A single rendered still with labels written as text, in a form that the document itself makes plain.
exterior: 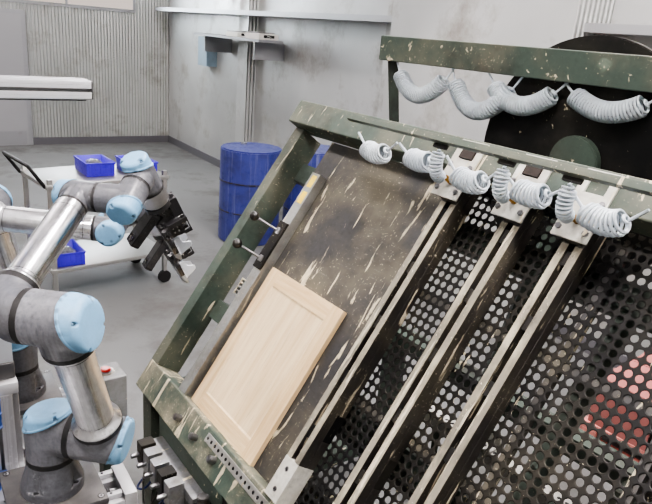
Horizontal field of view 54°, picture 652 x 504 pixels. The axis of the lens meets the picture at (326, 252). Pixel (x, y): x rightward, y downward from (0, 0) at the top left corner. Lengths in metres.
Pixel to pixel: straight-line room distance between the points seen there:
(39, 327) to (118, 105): 11.13
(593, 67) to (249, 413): 1.54
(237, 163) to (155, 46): 6.21
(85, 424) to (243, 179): 5.19
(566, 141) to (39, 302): 1.65
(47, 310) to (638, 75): 1.69
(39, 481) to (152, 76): 11.10
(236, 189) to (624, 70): 5.02
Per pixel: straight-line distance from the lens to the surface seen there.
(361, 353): 1.86
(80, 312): 1.34
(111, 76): 12.33
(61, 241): 1.57
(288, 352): 2.14
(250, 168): 6.58
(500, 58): 2.41
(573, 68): 2.24
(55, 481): 1.79
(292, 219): 2.38
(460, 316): 1.72
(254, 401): 2.18
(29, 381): 2.21
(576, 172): 1.53
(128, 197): 1.61
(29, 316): 1.37
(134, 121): 12.53
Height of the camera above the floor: 2.18
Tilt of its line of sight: 19 degrees down
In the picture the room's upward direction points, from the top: 5 degrees clockwise
